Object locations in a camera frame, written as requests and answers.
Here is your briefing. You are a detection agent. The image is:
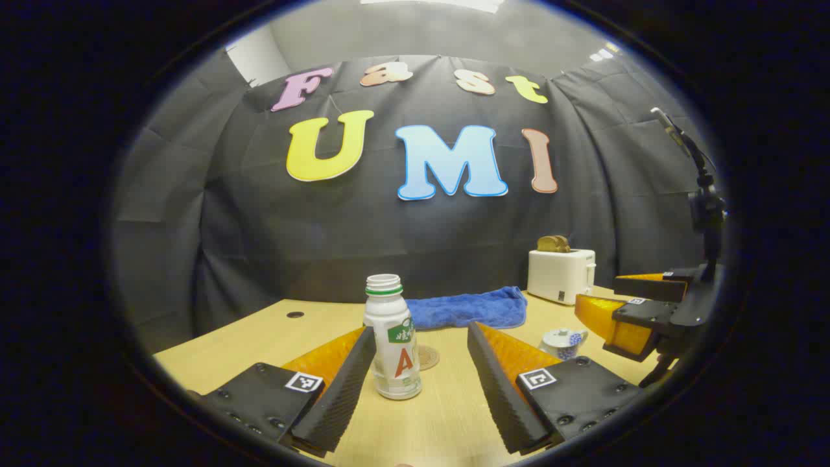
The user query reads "white toaster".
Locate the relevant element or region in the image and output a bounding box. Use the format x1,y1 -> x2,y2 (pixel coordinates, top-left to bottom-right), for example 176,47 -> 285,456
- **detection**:
527,249 -> 596,305

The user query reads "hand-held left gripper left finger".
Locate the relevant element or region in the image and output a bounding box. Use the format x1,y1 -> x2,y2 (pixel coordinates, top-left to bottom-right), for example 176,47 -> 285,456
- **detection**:
195,326 -> 377,458

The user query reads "black backdrop cloth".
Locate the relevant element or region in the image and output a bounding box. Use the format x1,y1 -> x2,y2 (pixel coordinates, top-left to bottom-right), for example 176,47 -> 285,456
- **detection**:
112,55 -> 730,354

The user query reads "blue towel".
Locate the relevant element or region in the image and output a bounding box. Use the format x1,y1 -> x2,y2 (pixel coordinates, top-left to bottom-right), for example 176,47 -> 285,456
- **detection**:
405,286 -> 528,331

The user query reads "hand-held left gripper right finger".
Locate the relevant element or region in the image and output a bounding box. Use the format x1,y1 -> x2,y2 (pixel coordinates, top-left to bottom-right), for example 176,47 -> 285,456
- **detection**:
467,321 -> 646,455

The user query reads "white water bottle green label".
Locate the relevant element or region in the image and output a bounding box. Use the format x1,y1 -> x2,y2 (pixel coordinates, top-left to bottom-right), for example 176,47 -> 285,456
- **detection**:
363,274 -> 422,401

